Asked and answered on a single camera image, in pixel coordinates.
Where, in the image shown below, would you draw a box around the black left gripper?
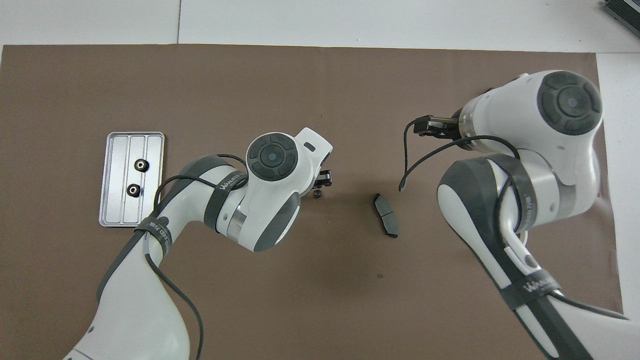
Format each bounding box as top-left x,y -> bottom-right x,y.
310,169 -> 334,191

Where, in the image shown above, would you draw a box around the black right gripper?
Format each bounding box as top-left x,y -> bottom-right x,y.
414,114 -> 460,139

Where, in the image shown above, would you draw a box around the silver metal tray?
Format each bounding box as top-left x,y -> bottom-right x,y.
98,131 -> 166,228

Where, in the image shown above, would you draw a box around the slim dark grey brake pad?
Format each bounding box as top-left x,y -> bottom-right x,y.
372,193 -> 400,239

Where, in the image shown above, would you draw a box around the brown table mat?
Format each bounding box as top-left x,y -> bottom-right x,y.
0,44 -> 630,360

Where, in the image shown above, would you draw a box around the dark stacked trays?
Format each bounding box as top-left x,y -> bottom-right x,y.
601,0 -> 640,38

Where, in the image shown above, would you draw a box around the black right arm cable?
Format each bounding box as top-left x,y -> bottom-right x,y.
398,120 -> 628,321

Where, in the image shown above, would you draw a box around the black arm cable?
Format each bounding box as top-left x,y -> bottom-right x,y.
398,120 -> 628,321
144,154 -> 248,360

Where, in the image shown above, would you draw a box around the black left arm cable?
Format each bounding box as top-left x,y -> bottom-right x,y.
144,154 -> 248,360

